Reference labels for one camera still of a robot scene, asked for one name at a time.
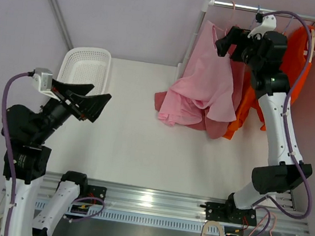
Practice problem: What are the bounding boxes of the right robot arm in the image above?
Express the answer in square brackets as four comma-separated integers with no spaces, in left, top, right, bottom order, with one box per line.
[204,26,313,226]

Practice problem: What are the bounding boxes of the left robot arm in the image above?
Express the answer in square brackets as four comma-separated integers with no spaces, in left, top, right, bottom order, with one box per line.
[0,71,112,236]

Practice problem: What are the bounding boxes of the aluminium mounting rail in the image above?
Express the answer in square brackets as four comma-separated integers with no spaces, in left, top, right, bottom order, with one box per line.
[0,166,315,236]

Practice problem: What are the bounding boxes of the pink wire hanger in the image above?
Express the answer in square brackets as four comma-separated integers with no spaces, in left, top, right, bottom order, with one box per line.
[228,1,236,27]

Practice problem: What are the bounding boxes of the orange t shirt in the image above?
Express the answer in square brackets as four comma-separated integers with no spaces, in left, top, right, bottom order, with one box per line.
[259,20,315,137]
[223,76,266,139]

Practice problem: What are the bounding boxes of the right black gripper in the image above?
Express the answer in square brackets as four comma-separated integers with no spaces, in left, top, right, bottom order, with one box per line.
[212,25,266,73]

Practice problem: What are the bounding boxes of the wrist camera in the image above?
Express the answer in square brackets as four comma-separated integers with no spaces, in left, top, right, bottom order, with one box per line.
[32,67,53,94]
[247,13,277,38]

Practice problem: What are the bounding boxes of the metal clothes rack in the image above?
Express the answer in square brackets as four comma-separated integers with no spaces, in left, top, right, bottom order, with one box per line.
[176,0,315,79]

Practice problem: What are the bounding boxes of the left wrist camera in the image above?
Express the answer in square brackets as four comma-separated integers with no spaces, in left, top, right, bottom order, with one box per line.
[32,67,53,94]

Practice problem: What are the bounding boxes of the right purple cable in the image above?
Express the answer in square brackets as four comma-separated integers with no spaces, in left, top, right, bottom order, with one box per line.
[235,7,315,221]

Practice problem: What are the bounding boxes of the light pink t shirt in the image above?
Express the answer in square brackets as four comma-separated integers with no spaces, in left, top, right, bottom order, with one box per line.
[156,16,248,134]

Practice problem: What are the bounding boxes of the lavender blue wire hanger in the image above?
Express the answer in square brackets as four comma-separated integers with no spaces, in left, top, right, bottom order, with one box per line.
[282,16,294,35]

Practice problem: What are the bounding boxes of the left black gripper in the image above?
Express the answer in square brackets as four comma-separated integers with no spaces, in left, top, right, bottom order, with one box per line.
[32,76,112,151]

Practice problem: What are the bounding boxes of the white perforated plastic basket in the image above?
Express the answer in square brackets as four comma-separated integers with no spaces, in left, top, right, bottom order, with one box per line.
[57,47,112,95]

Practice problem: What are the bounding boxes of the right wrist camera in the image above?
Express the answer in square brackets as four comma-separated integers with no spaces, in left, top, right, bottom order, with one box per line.
[247,13,277,38]

